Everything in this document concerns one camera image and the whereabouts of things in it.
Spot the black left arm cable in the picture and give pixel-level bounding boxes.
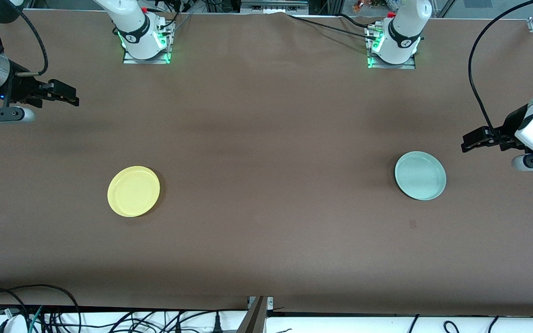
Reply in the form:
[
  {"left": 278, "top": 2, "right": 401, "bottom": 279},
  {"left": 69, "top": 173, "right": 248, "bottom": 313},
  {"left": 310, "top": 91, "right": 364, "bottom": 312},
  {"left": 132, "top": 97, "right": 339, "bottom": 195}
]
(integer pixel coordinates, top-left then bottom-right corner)
[{"left": 469, "top": 0, "right": 533, "bottom": 139}]

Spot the brown table cloth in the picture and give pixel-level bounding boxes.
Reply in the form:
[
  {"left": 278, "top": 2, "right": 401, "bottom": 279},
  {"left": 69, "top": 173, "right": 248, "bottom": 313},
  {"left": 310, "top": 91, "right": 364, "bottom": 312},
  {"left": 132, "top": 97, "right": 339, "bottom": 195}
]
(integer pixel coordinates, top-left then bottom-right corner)
[{"left": 0, "top": 9, "right": 533, "bottom": 310}]

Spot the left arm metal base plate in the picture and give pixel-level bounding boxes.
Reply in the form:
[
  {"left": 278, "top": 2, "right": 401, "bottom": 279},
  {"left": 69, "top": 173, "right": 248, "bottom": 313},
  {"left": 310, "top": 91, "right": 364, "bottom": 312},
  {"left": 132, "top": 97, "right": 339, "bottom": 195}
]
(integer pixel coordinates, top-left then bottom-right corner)
[{"left": 366, "top": 23, "right": 416, "bottom": 70}]

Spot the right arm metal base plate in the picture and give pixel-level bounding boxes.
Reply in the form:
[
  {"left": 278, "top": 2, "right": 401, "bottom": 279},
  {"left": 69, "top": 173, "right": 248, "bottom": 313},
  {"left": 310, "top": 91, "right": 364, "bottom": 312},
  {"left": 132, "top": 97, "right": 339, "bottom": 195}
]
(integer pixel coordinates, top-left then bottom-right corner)
[{"left": 122, "top": 21, "right": 173, "bottom": 65}]

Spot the black looped cable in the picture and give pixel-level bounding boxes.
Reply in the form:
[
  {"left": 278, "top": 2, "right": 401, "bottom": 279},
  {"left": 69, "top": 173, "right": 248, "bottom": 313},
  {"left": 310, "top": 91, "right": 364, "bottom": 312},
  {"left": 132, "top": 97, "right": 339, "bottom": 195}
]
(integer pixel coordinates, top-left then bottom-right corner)
[{"left": 0, "top": 284, "right": 82, "bottom": 333}]

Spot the aluminium profile beam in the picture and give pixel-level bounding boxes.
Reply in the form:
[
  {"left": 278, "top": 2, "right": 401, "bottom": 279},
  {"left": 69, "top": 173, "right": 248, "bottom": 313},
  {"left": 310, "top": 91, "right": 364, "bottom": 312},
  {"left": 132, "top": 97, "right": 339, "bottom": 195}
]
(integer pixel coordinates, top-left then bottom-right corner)
[{"left": 236, "top": 296, "right": 274, "bottom": 333}]

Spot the pale green round plate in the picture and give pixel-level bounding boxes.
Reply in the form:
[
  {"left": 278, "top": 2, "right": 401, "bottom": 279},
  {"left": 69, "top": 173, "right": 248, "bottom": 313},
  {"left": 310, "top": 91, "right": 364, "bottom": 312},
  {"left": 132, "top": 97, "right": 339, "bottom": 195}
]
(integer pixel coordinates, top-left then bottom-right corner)
[{"left": 394, "top": 151, "right": 447, "bottom": 201}]

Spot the yellow round plate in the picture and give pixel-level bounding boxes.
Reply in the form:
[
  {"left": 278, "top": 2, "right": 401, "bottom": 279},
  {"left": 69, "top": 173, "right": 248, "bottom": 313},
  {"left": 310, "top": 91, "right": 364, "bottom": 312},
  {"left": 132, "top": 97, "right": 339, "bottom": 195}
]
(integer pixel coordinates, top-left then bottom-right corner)
[{"left": 107, "top": 166, "right": 161, "bottom": 217}]

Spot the black cable across cloth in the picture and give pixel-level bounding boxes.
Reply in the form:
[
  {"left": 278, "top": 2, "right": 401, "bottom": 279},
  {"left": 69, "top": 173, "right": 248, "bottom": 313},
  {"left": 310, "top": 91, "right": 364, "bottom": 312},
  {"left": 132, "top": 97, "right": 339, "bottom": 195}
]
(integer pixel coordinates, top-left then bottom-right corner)
[{"left": 287, "top": 14, "right": 378, "bottom": 40}]

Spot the green cable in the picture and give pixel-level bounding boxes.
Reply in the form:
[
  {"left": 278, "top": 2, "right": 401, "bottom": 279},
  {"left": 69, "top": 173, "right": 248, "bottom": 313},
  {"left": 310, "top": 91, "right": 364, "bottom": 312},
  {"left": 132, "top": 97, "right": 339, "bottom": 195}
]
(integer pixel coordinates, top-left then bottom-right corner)
[{"left": 28, "top": 305, "right": 45, "bottom": 333}]

